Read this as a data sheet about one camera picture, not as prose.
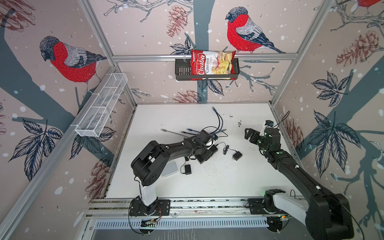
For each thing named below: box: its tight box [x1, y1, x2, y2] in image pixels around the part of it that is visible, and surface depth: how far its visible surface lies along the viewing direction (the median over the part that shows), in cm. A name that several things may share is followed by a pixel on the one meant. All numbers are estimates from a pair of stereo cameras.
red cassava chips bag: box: [190, 49, 236, 81], surface depth 90 cm
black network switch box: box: [196, 144, 218, 164], surface depth 83 cm
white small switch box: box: [161, 160, 179, 178], surface depth 88 cm
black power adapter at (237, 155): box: [215, 142, 243, 161], surface depth 92 cm
